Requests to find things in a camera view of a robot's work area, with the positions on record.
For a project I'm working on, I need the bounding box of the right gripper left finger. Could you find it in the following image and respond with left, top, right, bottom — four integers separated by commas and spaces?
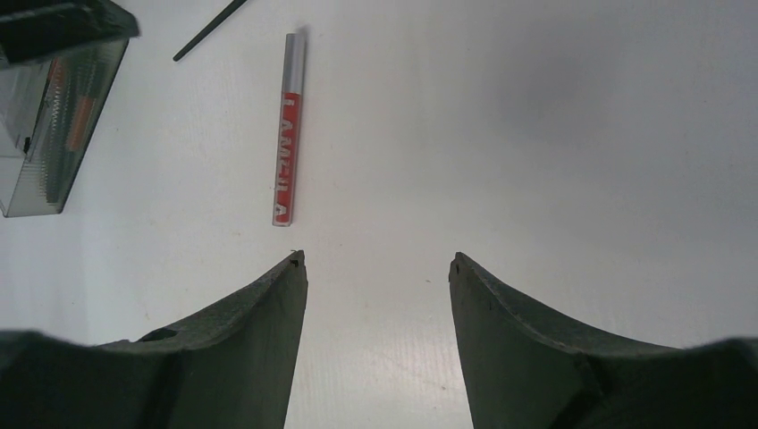
1, 251, 307, 428

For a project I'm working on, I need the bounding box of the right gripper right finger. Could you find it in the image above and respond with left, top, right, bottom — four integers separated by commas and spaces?
449, 253, 757, 428

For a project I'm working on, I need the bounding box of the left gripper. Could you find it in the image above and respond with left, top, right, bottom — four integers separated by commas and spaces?
1, 0, 140, 69

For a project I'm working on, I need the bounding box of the clear acrylic organizer box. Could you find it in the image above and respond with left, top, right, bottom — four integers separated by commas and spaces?
1, 40, 128, 218

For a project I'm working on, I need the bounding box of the orange lip gloss tube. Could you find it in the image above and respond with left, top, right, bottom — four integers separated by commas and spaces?
66, 96, 94, 151

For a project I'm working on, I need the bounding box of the long thin black brush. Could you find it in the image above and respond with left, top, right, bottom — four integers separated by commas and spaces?
172, 0, 247, 63

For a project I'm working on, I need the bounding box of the red lip gloss tube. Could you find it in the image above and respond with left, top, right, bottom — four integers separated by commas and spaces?
272, 31, 307, 227

